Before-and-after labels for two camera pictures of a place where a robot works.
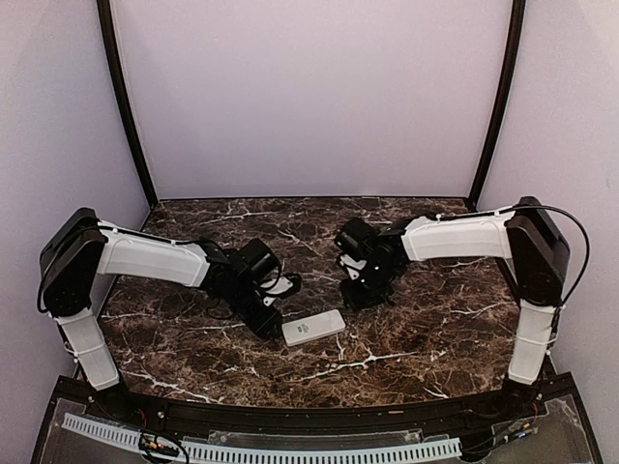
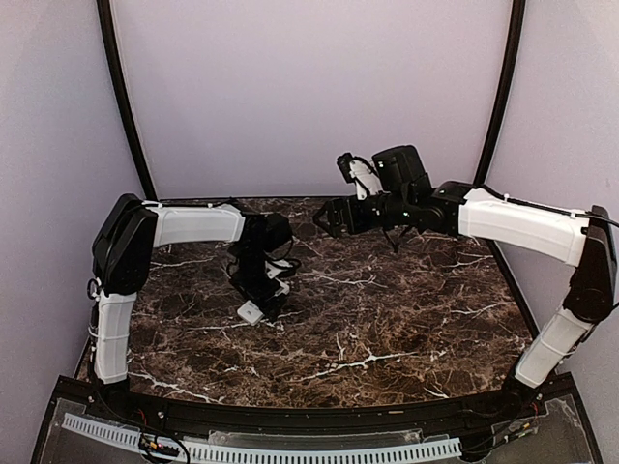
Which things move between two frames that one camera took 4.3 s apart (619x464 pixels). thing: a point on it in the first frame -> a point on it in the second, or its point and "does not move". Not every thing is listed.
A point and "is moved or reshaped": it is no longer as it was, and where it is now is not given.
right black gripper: x=355 y=301 -> x=335 y=206
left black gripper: x=261 y=324 -> x=258 y=294
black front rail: x=269 y=415 does not move
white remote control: x=303 y=330 is moved or reshaped
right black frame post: x=503 y=102 does not move
